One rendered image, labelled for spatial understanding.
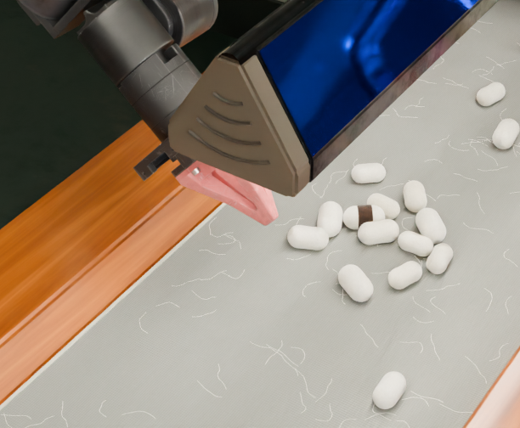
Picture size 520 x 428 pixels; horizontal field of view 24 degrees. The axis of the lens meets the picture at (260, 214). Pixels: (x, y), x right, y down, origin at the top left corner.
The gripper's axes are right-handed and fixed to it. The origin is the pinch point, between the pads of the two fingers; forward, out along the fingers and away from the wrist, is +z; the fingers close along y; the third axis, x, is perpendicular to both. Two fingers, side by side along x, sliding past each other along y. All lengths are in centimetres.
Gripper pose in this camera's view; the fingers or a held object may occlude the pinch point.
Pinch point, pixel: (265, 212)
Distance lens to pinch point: 96.0
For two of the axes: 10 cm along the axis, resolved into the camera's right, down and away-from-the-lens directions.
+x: -5.4, 3.7, 7.6
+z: 6.3, 7.8, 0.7
